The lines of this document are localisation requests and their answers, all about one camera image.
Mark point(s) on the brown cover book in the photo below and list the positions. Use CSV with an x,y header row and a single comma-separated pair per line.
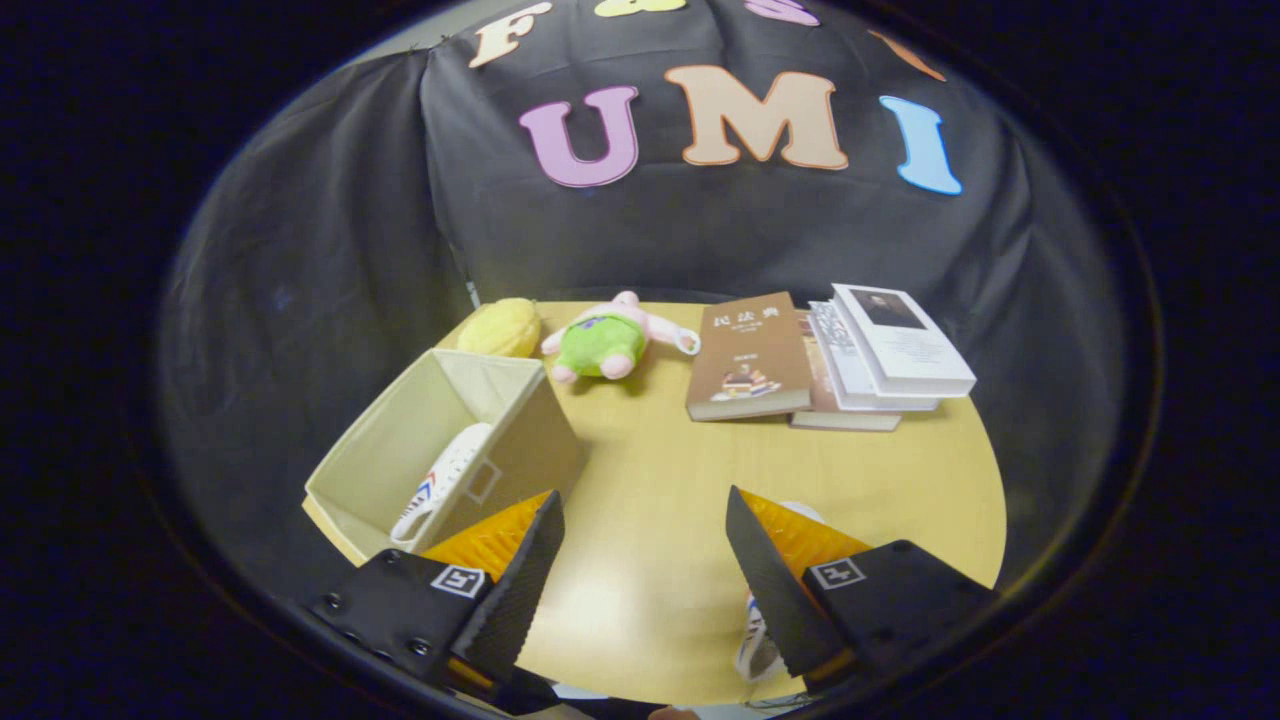
x,y
745,350

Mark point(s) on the white patterned book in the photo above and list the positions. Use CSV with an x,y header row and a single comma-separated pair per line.
x,y
840,365

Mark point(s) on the white striped canvas shoe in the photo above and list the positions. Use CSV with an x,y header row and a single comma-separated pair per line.
x,y
445,480
755,650

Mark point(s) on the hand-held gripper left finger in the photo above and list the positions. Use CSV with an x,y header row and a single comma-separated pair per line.
x,y
510,590

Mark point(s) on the pink and green plush toy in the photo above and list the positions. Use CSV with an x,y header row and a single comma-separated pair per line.
x,y
600,345

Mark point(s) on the beige fabric storage box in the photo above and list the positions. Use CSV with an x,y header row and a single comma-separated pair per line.
x,y
400,450

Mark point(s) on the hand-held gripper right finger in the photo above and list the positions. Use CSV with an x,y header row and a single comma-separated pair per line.
x,y
775,590

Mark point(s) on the white book with portrait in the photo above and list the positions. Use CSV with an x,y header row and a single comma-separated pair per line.
x,y
905,345

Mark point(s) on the yellow lemon plush toy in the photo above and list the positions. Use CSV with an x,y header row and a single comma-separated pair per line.
x,y
500,328

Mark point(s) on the black backdrop cloth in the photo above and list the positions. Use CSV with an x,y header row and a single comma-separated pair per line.
x,y
700,230

